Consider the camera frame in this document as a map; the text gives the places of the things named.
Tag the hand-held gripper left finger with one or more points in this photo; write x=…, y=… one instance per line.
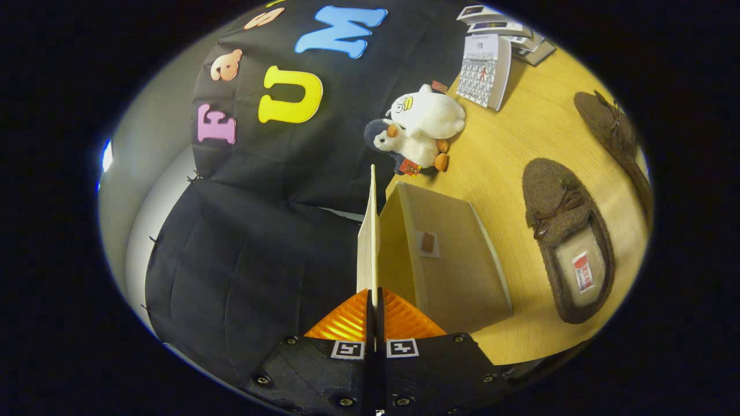
x=318, y=370

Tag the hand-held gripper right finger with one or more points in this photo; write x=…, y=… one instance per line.
x=433, y=370

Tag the beige fabric storage box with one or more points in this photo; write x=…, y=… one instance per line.
x=451, y=271

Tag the brown fuzzy slipper shoe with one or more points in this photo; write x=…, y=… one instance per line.
x=607, y=124
x=555, y=196

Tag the grey penguin plush toy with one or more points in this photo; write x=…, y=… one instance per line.
x=407, y=149

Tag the white duck plush toy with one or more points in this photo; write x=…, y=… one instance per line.
x=430, y=112

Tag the bright ceiling light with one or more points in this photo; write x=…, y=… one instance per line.
x=107, y=156

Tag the patterned cover book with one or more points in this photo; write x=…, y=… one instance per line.
x=483, y=69

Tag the dark cover book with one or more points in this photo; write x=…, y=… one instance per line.
x=540, y=53

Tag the plain white book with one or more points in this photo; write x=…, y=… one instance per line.
x=529, y=41

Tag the white book with blue picture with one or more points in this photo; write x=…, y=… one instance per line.
x=497, y=28

